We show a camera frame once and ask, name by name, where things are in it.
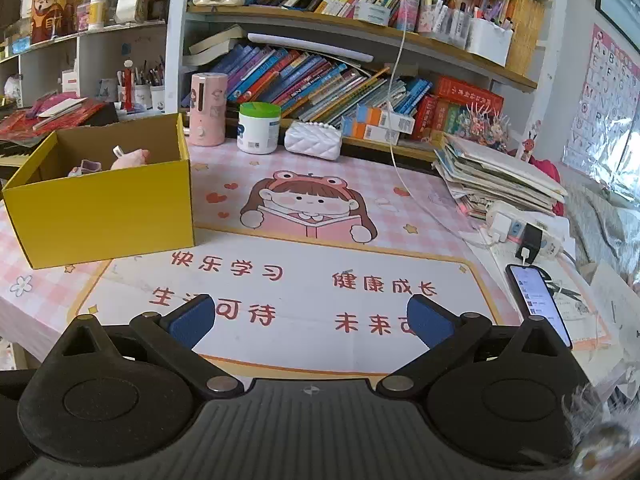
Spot white hanging cable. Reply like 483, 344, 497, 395
389, 30, 493, 248

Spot pink pig plush toy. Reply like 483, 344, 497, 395
110, 146, 151, 171

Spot red cloth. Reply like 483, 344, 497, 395
530, 155, 564, 216

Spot pile of red papers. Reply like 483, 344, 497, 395
0, 97, 118, 141

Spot pink printed table mat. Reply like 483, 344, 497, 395
0, 137, 616, 376

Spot clear holder with markers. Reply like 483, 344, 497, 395
417, 0, 471, 48

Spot white plastic bottle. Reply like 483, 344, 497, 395
87, 0, 108, 31

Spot red gold figure decoration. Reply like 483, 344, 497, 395
30, 0, 76, 43

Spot pink cylindrical humidifier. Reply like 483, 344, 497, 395
189, 72, 228, 147

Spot yellow cardboard box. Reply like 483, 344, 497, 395
1, 112, 196, 270

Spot red boxed book set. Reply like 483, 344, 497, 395
412, 76, 505, 143

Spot colourful spiky ornament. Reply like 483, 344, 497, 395
457, 102, 511, 151

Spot white quilted purse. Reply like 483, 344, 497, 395
284, 120, 343, 161

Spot white pen holder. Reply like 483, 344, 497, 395
465, 17, 514, 67

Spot small cartoon figurine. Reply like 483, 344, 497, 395
520, 120, 543, 161

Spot white power strip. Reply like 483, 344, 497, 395
485, 200, 571, 261

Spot loose white papers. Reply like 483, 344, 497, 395
480, 240, 640, 351

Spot orange blue white carton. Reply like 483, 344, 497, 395
342, 117, 401, 145
356, 104, 416, 134

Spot white wooden bookshelf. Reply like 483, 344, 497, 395
165, 0, 553, 161

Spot black charger plug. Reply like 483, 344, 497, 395
517, 223, 543, 263

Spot white side shelf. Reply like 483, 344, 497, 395
0, 20, 168, 116

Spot white jar green lid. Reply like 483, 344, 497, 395
237, 102, 281, 156

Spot stack of papers and booklets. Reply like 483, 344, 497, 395
432, 132, 568, 221

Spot red white figure pen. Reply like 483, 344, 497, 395
122, 59, 137, 111

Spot dark framed picture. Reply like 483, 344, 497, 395
595, 0, 640, 43

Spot grey blanket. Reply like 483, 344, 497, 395
565, 180, 640, 281

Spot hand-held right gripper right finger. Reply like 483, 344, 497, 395
376, 294, 588, 401

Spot pink alphabet poster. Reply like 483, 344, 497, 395
570, 24, 640, 171

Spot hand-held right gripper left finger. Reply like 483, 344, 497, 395
47, 294, 244, 401

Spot row of colourful books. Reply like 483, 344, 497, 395
207, 45, 433, 133

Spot black scissors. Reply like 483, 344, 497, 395
542, 270, 583, 303

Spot pastel spray bottle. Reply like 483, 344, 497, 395
397, 0, 422, 33

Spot black smartphone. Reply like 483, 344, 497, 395
505, 262, 573, 350

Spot silver foil sheet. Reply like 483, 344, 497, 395
562, 110, 640, 201

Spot white charger plug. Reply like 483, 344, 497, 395
487, 212, 511, 246

